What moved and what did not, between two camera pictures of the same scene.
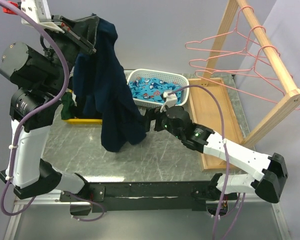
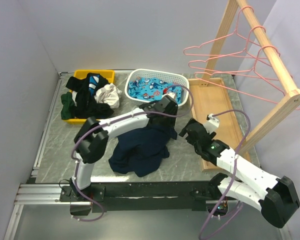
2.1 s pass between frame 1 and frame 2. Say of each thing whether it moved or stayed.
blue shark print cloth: stayed
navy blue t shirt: moved
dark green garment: stayed
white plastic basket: stayed
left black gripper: moved
